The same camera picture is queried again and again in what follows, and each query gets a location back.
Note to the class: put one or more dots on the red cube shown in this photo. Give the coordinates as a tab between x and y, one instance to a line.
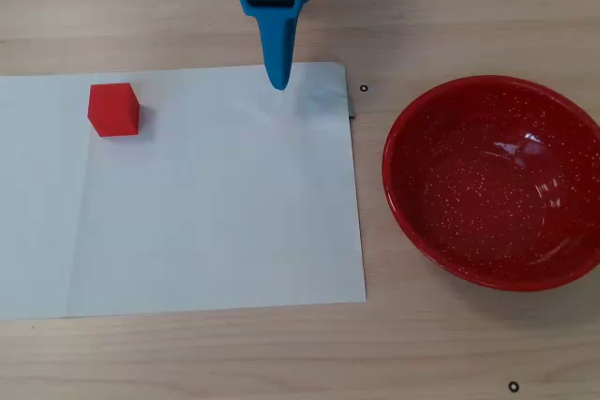
112	109

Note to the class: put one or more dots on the red speckled bowl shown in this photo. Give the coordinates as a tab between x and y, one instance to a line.
492	194

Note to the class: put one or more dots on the white paper sheet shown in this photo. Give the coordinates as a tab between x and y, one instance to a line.
211	194

